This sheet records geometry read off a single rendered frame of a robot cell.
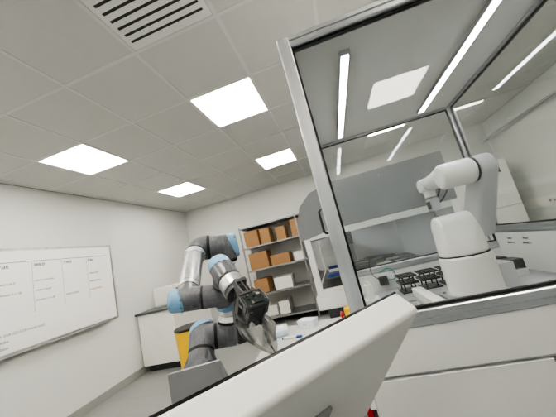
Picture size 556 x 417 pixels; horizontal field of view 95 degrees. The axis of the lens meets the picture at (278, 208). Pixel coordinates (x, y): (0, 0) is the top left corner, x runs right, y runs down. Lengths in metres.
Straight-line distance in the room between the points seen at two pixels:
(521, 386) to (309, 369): 0.64
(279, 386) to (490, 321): 0.63
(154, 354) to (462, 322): 4.55
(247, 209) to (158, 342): 3.02
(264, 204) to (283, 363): 5.48
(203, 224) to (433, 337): 5.86
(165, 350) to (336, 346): 4.49
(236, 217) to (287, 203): 1.25
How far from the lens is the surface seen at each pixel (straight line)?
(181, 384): 1.28
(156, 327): 4.81
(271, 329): 0.70
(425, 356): 0.84
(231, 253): 1.23
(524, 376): 0.92
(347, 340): 0.41
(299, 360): 0.37
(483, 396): 0.90
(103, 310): 4.59
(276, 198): 5.72
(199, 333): 1.35
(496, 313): 0.86
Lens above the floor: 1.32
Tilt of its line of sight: 10 degrees up
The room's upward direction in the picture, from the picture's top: 14 degrees counter-clockwise
